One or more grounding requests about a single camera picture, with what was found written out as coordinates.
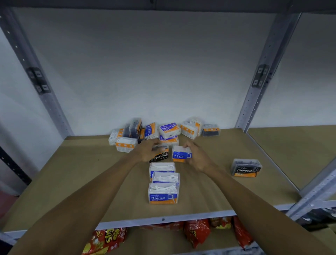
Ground blue label floss pick box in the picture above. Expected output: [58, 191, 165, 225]
[149, 162, 176, 182]
[148, 182, 180, 205]
[172, 145, 193, 163]
[151, 172, 181, 186]

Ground grey perforated metal shelf upright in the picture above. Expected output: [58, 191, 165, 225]
[286, 157, 336, 222]
[234, 12, 302, 133]
[0, 8, 74, 139]

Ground dark perforated metal upright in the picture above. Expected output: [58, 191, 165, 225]
[0, 146, 32, 186]

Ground person's right hand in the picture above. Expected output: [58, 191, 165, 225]
[183, 140, 217, 174]

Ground black floss pick box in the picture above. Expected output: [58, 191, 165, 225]
[149, 146, 170, 164]
[230, 158, 263, 178]

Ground person's left forearm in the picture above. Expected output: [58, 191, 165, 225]
[7, 155, 147, 255]

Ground dark overhead shelf beam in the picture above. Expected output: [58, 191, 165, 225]
[0, 0, 336, 14]

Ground person's left hand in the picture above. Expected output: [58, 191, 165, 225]
[130, 139, 165, 163]

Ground black upright connector bracket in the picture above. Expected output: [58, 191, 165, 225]
[251, 64, 270, 88]
[26, 67, 51, 94]

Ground pile of floss pick boxes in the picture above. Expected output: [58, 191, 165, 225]
[108, 117, 221, 153]

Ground person's right forearm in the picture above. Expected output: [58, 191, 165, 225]
[206, 166, 335, 255]

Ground red yellow snack bag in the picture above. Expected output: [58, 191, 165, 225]
[82, 228, 128, 255]

